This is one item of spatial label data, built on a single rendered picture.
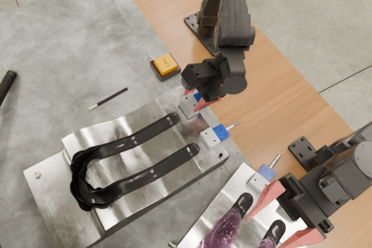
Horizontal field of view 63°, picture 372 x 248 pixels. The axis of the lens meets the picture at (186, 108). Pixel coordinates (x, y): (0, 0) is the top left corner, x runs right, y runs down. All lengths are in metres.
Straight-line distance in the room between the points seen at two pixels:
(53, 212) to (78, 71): 0.46
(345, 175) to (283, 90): 0.67
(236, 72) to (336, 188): 0.32
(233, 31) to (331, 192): 0.39
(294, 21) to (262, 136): 1.58
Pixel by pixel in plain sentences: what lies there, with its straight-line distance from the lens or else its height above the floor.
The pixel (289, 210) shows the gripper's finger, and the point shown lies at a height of 1.18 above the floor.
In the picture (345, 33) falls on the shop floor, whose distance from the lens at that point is 2.60.
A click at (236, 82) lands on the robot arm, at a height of 1.12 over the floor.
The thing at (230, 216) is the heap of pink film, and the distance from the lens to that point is 0.84.
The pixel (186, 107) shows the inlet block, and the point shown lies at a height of 0.94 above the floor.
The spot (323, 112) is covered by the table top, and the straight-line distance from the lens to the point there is 1.14.
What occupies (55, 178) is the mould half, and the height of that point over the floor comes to 0.86.
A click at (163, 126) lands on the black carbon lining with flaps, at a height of 0.88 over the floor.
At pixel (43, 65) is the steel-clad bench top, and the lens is 1.15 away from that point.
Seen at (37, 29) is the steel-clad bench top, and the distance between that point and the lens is 1.24.
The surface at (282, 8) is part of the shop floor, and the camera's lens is 2.54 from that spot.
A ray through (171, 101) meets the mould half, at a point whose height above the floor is 0.89.
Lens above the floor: 1.70
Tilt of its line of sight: 64 degrees down
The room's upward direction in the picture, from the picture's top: 10 degrees clockwise
